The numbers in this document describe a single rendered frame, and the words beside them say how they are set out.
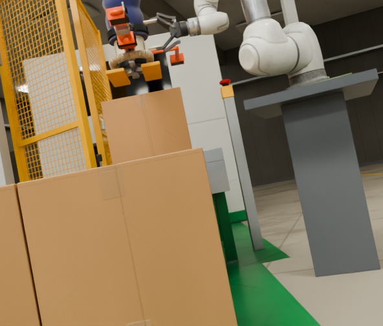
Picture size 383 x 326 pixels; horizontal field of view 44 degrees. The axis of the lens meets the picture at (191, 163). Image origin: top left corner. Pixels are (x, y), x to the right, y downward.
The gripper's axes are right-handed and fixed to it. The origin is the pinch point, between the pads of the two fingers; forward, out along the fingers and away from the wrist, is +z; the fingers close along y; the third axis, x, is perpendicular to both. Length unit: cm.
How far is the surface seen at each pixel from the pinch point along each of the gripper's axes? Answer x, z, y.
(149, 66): 10.4, 2.7, 13.3
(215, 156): -12, -21, 67
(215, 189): -12, -17, 82
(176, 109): -4.5, -6.9, 40.5
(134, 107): -4.2, 13.3, 35.6
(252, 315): -79, -16, 124
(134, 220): -137, 10, 82
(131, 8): 17.5, 6.4, -21.8
